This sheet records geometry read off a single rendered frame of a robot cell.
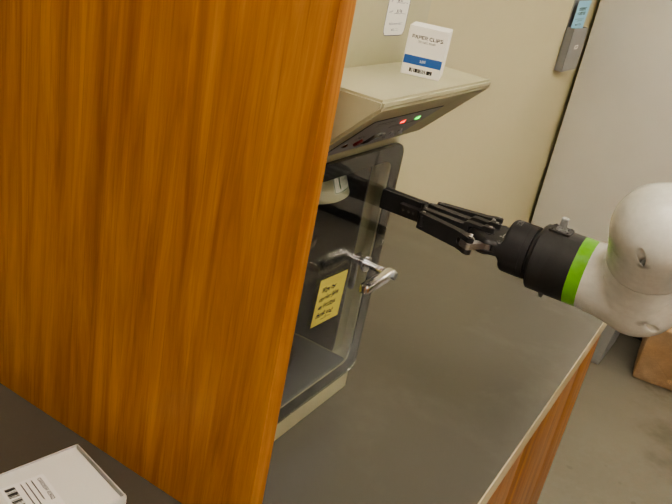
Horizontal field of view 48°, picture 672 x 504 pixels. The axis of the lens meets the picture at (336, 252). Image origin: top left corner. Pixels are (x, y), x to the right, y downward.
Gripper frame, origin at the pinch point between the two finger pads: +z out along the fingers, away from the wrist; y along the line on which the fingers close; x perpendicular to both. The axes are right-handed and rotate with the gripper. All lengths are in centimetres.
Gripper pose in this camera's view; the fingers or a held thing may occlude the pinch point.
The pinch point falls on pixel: (403, 204)
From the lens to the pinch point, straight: 111.4
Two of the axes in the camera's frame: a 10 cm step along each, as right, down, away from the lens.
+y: -5.2, 2.6, -8.1
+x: -1.8, 9.0, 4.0
